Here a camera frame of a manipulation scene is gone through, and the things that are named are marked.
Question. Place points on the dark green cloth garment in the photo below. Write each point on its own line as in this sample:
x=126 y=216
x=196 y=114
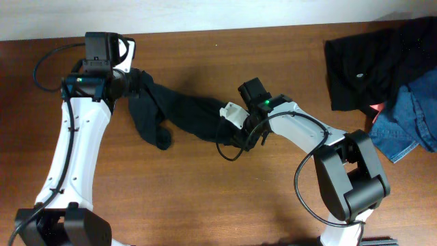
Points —
x=195 y=115

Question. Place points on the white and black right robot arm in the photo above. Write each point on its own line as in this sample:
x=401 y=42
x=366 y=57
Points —
x=351 y=178

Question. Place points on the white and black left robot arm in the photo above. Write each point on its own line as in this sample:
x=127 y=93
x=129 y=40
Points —
x=63 y=210

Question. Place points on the blue denim jeans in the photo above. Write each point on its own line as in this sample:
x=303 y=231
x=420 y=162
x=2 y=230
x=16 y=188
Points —
x=410 y=122

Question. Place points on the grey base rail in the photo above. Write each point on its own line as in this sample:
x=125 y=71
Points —
x=379 y=242

